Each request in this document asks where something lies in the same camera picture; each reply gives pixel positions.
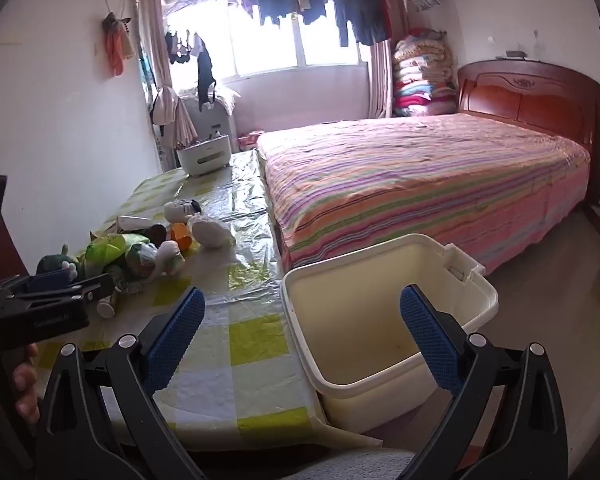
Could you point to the bed with striped sheet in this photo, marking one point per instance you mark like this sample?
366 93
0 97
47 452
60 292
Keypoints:
405 180

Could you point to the white printed carton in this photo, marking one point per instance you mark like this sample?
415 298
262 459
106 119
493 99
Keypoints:
132 222

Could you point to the white storage box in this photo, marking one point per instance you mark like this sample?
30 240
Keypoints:
205 157

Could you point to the white washing machine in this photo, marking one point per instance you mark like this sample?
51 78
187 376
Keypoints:
220 122

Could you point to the pale pink hanging cloth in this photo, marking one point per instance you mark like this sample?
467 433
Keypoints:
167 105

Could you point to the pink curtain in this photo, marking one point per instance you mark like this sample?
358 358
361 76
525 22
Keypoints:
380 80
152 35

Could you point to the white plastic bin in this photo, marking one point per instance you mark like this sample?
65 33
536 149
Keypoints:
360 320

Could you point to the person's grey trousers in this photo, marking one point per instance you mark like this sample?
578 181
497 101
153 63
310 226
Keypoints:
350 465

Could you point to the checkered plastic tablecloth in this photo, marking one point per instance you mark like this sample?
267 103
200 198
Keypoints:
240 280

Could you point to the person's left hand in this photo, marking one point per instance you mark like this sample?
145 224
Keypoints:
27 390

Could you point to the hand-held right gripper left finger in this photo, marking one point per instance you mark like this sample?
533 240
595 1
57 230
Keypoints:
177 335

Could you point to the orange hanging cloth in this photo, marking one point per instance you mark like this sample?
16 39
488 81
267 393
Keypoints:
116 47

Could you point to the small hanging garments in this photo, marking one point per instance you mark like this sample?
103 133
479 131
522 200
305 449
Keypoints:
182 47

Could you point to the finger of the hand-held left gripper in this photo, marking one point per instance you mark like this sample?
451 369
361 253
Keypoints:
47 280
92 287

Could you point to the stack of folded quilts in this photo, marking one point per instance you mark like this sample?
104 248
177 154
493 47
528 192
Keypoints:
422 80

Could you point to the orange plastic cup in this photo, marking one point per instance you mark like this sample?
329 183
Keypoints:
179 234

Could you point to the white plastic bag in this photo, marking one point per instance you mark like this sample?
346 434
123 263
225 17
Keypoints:
167 257

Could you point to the red wooden headboard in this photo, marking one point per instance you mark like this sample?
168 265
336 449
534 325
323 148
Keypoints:
530 100

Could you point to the black round lid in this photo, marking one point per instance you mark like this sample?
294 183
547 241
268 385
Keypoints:
156 234

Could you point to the small white bottle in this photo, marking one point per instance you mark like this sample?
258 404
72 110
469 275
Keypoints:
105 308

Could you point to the black hanging garment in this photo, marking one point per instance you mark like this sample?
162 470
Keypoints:
206 75

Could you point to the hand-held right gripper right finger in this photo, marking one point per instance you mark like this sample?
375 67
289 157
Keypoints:
430 340

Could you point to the red cloth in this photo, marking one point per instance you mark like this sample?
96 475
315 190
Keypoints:
250 139

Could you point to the white paper ball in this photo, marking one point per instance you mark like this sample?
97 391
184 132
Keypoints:
210 232

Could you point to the row of hanging dark clothes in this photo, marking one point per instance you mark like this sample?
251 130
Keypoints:
355 10

